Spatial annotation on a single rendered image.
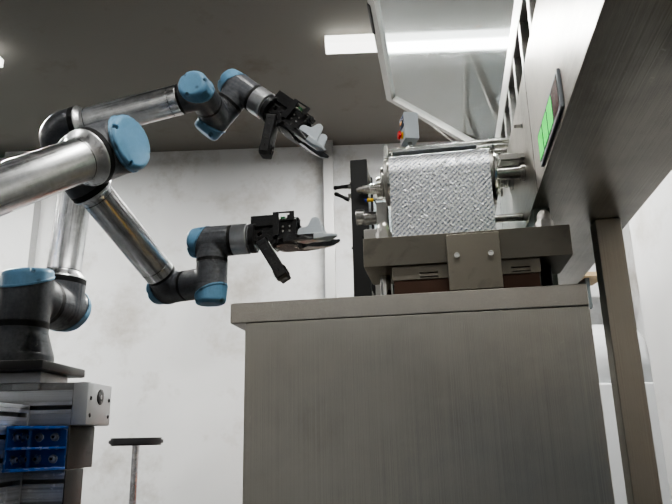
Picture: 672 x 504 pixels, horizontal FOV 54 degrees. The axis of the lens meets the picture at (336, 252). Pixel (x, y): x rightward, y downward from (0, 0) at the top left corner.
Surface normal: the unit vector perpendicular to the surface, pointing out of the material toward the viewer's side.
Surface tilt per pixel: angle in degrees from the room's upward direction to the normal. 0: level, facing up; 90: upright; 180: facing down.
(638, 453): 90
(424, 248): 90
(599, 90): 180
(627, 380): 90
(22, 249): 90
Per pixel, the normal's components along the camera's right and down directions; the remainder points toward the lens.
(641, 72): 0.02, 0.96
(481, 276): -0.17, -0.26
